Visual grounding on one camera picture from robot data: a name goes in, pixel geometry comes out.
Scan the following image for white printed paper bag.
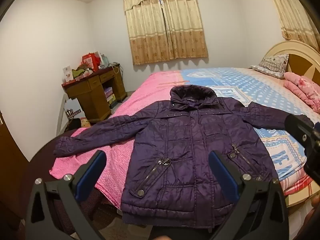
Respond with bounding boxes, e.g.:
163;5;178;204
64;99;85;121

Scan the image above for dark purple quilted jacket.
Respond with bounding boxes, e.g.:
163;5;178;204
54;85;288;229

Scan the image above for red gift bag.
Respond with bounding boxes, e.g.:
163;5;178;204
82;53;101;72

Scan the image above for pink folded quilt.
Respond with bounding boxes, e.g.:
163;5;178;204
284;72;320;113

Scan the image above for beige patterned window curtain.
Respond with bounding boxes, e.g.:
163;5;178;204
123;0;208;65

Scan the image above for grey folded frame against wall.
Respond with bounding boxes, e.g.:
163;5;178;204
56;93;69;136

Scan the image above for grey patterned pillow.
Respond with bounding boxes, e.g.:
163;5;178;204
251;54;289;79

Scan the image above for brown wooden desk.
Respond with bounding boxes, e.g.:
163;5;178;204
62;63;127;124

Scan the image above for pink and blue bedspread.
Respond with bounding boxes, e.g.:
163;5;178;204
50;69;306;213

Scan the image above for dark maroon mesh chair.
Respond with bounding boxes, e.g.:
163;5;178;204
20;140;107;239

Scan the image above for stacked books in desk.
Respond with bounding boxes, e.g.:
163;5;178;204
104;87;116;105

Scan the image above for cream wooden headboard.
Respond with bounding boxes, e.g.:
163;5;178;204
265;40;320;85

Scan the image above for white greeting card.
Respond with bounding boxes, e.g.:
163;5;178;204
63;66;74;83

